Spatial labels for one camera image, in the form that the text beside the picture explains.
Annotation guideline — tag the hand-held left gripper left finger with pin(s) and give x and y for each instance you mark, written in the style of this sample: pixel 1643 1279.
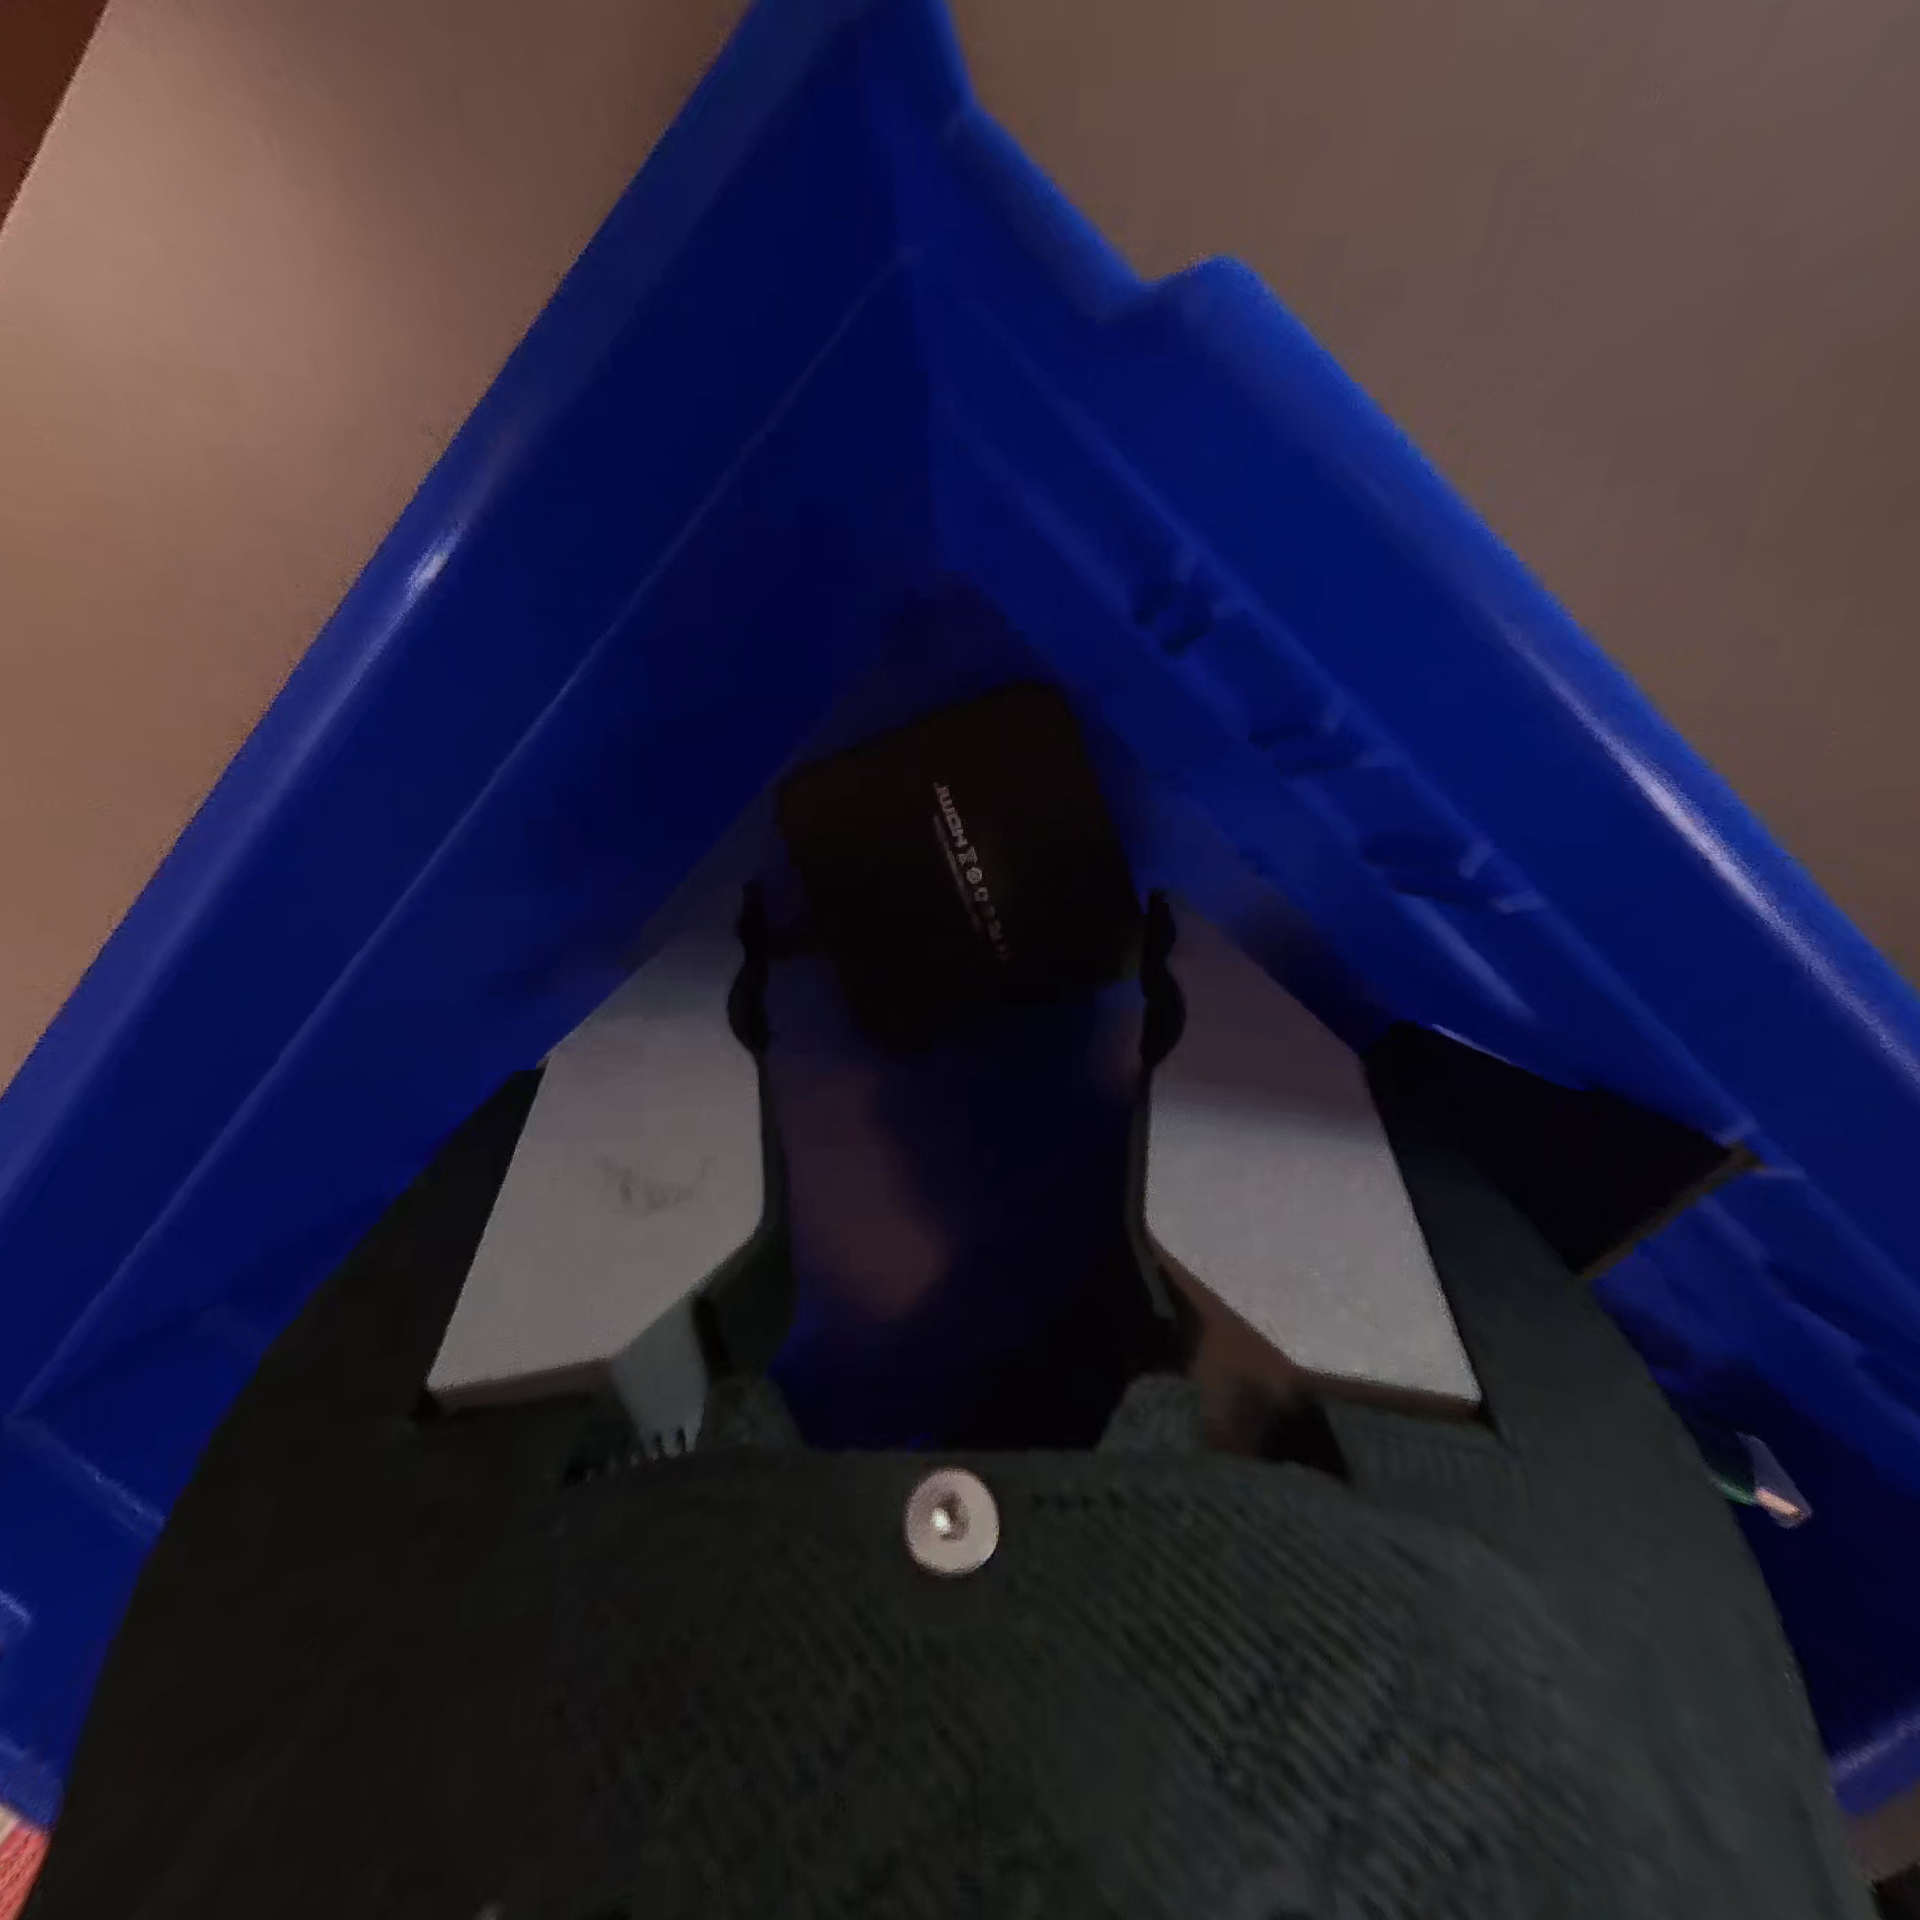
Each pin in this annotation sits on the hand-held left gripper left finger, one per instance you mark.
pixel 630 1185

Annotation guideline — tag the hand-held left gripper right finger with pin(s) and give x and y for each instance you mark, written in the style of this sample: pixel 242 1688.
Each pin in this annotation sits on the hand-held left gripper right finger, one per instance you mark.
pixel 1290 1200

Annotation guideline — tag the small black hub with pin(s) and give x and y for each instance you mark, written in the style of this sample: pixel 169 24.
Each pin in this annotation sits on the small black hub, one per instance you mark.
pixel 960 870

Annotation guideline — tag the blue storage bin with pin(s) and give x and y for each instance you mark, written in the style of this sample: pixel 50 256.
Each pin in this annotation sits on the blue storage bin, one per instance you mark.
pixel 599 676

